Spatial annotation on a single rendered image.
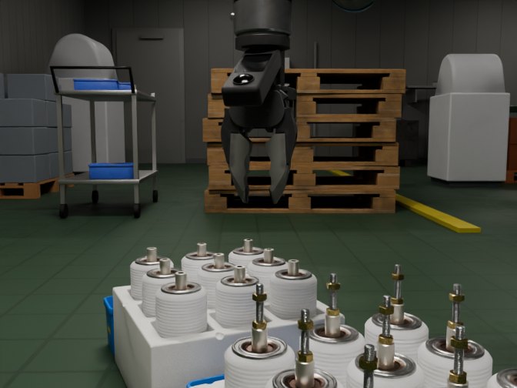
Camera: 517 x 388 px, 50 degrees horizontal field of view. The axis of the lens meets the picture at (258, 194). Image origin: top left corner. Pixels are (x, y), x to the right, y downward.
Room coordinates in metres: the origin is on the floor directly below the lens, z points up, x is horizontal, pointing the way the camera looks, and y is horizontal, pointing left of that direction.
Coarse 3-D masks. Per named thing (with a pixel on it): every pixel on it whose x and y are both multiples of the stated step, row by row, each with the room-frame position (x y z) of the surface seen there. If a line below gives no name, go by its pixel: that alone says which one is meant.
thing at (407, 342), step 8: (368, 320) 0.84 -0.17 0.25; (368, 328) 0.81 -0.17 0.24; (376, 328) 0.80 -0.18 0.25; (424, 328) 0.80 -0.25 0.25; (368, 336) 0.81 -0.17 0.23; (376, 336) 0.79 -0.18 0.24; (400, 336) 0.78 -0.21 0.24; (408, 336) 0.78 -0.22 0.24; (416, 336) 0.78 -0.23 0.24; (424, 336) 0.79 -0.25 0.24; (376, 344) 0.79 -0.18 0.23; (400, 344) 0.78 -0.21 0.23; (408, 344) 0.78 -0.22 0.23; (416, 344) 0.78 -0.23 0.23; (400, 352) 0.78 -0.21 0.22; (408, 352) 0.78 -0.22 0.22; (416, 352) 0.78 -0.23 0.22; (416, 360) 0.78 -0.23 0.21
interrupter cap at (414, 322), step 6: (372, 318) 0.83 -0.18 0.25; (378, 318) 0.83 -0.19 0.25; (408, 318) 0.83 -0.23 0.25; (414, 318) 0.83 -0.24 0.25; (378, 324) 0.81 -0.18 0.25; (390, 324) 0.80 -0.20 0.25; (396, 324) 0.81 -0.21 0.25; (402, 324) 0.81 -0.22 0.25; (408, 324) 0.81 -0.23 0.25; (414, 324) 0.81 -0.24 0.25; (420, 324) 0.80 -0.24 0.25; (402, 330) 0.79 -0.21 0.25
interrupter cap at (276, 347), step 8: (248, 336) 0.75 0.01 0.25; (232, 344) 0.72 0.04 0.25; (240, 344) 0.73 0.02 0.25; (248, 344) 0.73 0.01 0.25; (272, 344) 0.73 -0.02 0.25; (280, 344) 0.73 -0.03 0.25; (240, 352) 0.70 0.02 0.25; (248, 352) 0.70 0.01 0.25; (256, 352) 0.71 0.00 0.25; (264, 352) 0.71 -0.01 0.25; (272, 352) 0.70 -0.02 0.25; (280, 352) 0.70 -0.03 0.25
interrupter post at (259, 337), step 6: (252, 330) 0.71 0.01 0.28; (258, 330) 0.71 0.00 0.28; (264, 330) 0.71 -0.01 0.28; (252, 336) 0.71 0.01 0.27; (258, 336) 0.71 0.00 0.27; (264, 336) 0.71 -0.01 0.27; (252, 342) 0.71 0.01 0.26; (258, 342) 0.71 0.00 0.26; (264, 342) 0.71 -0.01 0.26; (252, 348) 0.71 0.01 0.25; (258, 348) 0.71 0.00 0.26; (264, 348) 0.71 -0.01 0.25
